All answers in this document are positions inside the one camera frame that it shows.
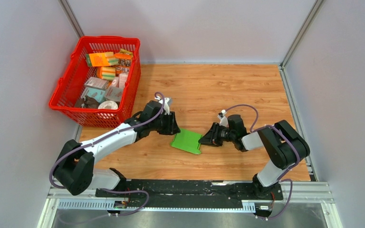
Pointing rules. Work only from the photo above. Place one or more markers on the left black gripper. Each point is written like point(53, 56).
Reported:
point(172, 128)

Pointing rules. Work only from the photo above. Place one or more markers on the aluminium frame rail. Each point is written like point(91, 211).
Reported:
point(300, 192)

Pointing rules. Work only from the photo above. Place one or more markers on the striped sponge stack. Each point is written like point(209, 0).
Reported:
point(106, 73)

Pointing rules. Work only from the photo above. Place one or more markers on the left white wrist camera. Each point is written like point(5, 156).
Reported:
point(166, 105)

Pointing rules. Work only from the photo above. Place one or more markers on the grey small carton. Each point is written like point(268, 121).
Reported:
point(97, 83)

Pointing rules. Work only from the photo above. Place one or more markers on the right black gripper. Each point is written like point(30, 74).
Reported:
point(211, 137)

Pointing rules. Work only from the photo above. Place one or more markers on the red plastic basket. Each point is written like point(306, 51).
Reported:
point(71, 85)

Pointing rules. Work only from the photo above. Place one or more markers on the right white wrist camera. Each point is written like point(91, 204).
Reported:
point(223, 119)

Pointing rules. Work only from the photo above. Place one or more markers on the orange sponge pack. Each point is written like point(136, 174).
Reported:
point(101, 59)

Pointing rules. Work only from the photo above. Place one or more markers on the green paper box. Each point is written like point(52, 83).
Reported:
point(187, 141)

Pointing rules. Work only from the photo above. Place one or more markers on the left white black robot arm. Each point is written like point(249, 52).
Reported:
point(74, 169)

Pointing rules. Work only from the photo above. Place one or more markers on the white tape roll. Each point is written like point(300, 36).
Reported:
point(112, 105)

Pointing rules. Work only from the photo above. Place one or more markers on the grey pink carton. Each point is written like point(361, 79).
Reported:
point(114, 94)

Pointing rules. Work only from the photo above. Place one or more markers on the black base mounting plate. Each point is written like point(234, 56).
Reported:
point(192, 194)

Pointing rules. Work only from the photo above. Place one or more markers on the teal small carton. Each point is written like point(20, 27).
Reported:
point(97, 94)

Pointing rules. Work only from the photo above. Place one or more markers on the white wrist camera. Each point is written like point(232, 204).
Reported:
point(166, 105)
point(223, 119)

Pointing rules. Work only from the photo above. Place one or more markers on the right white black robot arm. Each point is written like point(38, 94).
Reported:
point(283, 144)

